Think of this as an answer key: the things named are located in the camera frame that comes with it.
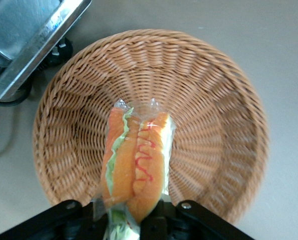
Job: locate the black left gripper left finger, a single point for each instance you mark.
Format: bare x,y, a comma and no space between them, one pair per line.
51,222

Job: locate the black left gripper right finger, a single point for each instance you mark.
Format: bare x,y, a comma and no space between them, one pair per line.
188,222

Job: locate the triangle sandwich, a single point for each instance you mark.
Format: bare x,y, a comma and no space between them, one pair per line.
143,162

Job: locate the round brown wicker basket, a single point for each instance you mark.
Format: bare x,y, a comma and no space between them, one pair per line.
201,100

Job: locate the black round knob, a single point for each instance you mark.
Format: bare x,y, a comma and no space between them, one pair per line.
61,53

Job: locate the silver metal machine plate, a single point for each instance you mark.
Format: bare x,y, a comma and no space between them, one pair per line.
26,32

